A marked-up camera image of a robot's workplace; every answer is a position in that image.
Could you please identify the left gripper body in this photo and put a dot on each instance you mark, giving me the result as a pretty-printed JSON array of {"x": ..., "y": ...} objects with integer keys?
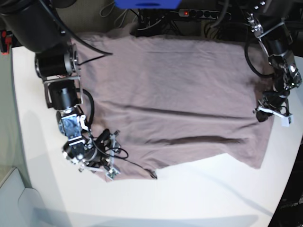
[{"x": 275, "y": 103}]

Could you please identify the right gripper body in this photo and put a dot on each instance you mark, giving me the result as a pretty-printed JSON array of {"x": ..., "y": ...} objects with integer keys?
[{"x": 101, "y": 152}]

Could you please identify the mauve t-shirt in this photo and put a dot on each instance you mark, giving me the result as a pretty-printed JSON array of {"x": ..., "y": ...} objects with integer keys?
[{"x": 174, "y": 100}]

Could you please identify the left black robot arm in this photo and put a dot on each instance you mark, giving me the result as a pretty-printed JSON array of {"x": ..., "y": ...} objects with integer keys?
[{"x": 267, "y": 22}]

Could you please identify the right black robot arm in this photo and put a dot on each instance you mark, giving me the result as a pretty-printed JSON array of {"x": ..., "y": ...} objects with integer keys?
[{"x": 37, "y": 26}]

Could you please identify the grey rounded bin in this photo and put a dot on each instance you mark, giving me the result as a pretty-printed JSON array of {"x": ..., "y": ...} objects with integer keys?
[{"x": 20, "y": 206}]

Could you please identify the black power strip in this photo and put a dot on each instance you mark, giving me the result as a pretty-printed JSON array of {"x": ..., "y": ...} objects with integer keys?
[{"x": 199, "y": 14}]

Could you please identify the red and black clamp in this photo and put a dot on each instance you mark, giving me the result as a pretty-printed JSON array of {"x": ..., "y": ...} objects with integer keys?
[{"x": 5, "y": 42}]

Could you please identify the blue plastic box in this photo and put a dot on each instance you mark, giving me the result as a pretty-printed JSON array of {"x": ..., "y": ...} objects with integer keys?
[{"x": 147, "y": 4}]

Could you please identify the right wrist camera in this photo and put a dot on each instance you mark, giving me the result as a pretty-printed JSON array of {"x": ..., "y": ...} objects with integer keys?
[{"x": 112, "y": 173}]

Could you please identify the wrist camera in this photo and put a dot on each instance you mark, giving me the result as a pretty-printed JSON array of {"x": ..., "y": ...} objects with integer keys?
[
  {"x": 287, "y": 120},
  {"x": 112, "y": 173}
]

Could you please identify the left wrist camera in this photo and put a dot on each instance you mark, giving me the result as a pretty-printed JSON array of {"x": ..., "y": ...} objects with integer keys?
[{"x": 287, "y": 120}]

